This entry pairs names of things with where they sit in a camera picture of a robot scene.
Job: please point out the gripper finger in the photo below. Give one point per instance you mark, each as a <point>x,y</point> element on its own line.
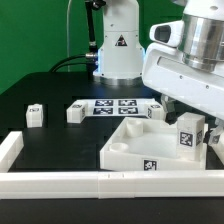
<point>213,135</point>

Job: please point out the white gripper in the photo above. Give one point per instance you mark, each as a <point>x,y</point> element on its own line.
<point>165,72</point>

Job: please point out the white square table top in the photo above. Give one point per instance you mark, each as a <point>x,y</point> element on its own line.
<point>140,144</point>

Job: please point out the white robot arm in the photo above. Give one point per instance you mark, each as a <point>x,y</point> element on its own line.
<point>185,60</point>

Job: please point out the AprilTag base sheet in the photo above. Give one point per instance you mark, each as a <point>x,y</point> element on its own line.
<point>113,107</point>

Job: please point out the white U-shaped obstacle fence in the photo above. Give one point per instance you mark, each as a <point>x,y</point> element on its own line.
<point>41,185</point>

